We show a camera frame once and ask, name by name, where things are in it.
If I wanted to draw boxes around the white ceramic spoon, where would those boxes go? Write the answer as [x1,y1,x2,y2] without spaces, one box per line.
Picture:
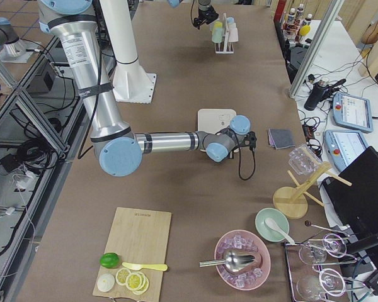
[265,218,295,245]

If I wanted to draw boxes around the cream rabbit tray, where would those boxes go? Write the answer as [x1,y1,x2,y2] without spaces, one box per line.
[197,109,236,142]

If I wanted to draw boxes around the lemon slices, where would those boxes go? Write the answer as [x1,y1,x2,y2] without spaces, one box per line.
[115,268,149,295]

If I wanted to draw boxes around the teach pendant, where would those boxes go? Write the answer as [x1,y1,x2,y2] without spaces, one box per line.
[333,92,374,133]
[324,130,369,172]

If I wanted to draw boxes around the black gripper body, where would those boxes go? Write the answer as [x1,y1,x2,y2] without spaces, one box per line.
[198,8,217,23]

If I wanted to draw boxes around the green cup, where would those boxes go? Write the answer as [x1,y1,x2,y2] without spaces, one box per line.
[212,27,223,43]

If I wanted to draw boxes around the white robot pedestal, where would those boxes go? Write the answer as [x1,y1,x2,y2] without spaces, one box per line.
[100,0,156,104]

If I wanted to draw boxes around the white lemon half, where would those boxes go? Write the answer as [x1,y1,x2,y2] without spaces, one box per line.
[96,273,115,293]

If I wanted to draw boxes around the metal ice scoop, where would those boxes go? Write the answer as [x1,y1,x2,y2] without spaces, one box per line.
[199,249,261,274]

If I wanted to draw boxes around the black bottle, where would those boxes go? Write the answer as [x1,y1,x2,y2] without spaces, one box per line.
[304,79,328,111]

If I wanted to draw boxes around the aluminium frame post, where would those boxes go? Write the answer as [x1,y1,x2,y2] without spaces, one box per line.
[289,0,345,99]

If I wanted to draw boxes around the pink bowl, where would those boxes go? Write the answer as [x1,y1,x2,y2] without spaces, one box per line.
[220,230,271,291]

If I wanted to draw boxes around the wooden cutting board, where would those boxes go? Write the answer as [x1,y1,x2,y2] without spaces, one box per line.
[93,207,171,301]

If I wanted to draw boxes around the clear glass cup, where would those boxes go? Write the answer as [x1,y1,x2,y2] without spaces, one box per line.
[289,144,322,176]

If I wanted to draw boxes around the yellow plastic knife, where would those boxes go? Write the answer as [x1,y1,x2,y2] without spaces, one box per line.
[122,262,168,272]

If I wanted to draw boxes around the pink cup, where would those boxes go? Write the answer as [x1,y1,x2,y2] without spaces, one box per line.
[228,28,239,43]

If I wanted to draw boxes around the clear ice cubes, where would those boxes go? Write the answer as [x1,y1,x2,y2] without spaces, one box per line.
[215,231,263,290]

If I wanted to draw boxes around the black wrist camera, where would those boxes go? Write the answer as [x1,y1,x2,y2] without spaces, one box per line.
[243,131,257,151]

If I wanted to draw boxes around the upper teach pendant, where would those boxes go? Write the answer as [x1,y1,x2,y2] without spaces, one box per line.
[333,92,374,133]

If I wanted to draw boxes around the green bowl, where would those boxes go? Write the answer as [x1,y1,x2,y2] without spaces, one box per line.
[255,208,289,242]

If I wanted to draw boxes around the black glass rack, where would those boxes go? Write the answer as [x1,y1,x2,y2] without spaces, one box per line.
[284,230,366,301]

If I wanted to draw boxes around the wooden cup stand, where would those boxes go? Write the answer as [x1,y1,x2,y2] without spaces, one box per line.
[273,162,352,219]

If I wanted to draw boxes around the lower teach pendant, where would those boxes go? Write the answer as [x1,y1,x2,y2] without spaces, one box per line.
[324,130,369,172]

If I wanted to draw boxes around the white cup rack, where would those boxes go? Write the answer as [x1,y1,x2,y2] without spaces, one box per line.
[211,13,237,54]

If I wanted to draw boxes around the grey folded cloth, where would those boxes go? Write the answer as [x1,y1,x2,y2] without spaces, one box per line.
[267,128,295,150]

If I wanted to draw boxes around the green lime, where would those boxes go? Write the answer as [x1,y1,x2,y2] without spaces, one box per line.
[100,252,120,269]

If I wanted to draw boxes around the black laptop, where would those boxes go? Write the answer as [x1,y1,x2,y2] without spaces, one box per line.
[323,147,378,234]

